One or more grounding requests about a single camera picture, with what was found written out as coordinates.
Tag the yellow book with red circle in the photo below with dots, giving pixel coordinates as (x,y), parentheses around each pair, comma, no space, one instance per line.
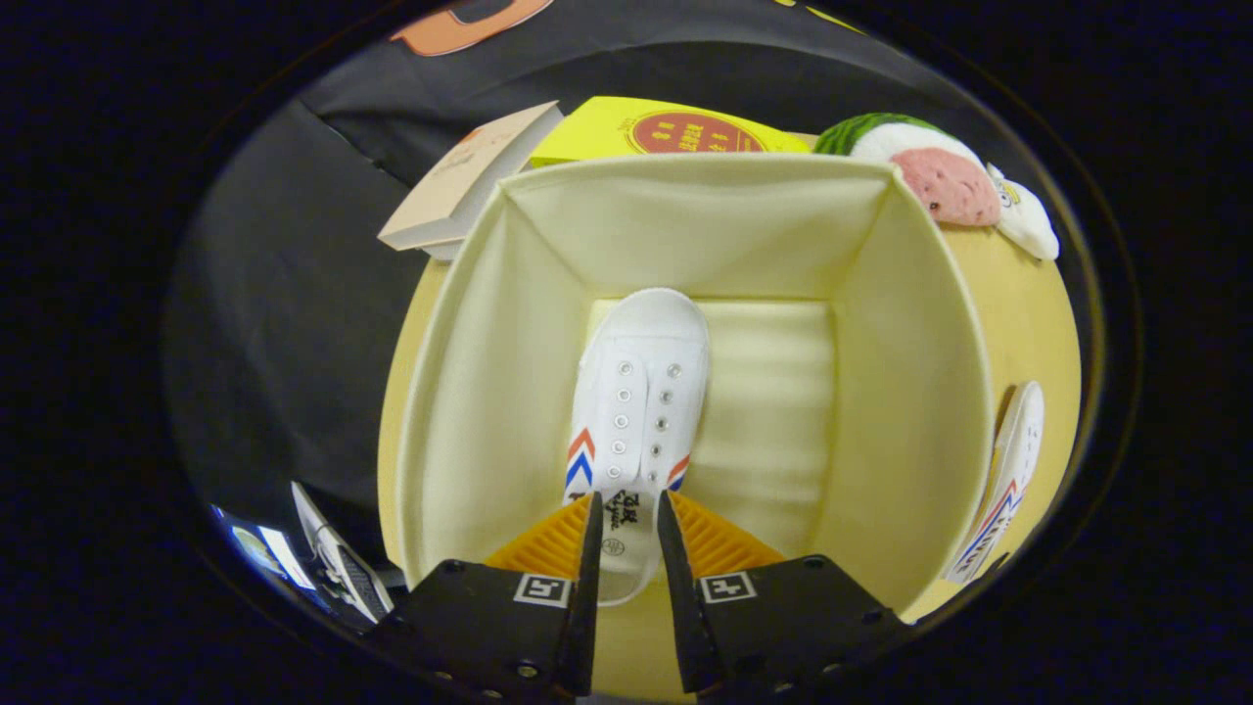
(607,132)

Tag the watermelon slice plush toy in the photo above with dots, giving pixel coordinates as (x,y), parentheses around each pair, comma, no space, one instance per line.
(940,181)

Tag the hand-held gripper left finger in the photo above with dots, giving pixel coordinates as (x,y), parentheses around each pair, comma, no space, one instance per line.
(587,607)

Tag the cream fabric storage box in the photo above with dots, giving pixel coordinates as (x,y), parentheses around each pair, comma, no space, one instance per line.
(881,411)

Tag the white canvas shoe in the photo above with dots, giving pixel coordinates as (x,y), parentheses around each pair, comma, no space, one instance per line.
(1008,470)
(641,392)

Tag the beige book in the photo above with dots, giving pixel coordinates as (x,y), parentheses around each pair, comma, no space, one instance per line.
(460,186)

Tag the white keyboard device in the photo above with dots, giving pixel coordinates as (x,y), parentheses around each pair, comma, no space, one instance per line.
(343,563)

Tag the grey book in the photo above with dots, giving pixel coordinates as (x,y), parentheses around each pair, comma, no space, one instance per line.
(442,249)

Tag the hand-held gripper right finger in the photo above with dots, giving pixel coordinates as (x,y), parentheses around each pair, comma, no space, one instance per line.
(677,607)

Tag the black backdrop cloth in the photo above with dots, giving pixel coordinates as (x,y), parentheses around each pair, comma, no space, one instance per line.
(274,294)

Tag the white plush toy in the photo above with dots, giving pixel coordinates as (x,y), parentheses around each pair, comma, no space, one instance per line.
(1023,220)

